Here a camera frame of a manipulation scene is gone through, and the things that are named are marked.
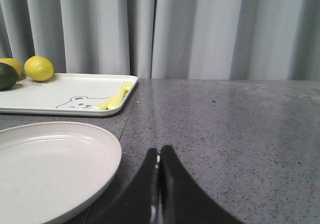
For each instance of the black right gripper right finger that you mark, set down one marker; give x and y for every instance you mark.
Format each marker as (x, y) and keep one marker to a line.
(183, 201)

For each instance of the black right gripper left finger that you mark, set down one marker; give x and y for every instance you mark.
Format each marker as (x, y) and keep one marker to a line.
(139, 202)

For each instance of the beige round plate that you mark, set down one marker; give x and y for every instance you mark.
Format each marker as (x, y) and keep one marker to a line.
(52, 171)

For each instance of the white bear print tray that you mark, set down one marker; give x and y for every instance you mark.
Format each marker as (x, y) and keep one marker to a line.
(69, 94)

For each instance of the yellow plastic fork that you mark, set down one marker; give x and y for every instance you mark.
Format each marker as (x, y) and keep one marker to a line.
(116, 100)

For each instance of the yellow lemon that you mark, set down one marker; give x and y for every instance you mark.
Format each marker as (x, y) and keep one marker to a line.
(39, 68)
(15, 63)

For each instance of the grey curtain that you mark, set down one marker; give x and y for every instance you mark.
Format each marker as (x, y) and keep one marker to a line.
(167, 39)

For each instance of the dark green lime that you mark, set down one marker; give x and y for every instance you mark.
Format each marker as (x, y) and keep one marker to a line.
(8, 76)

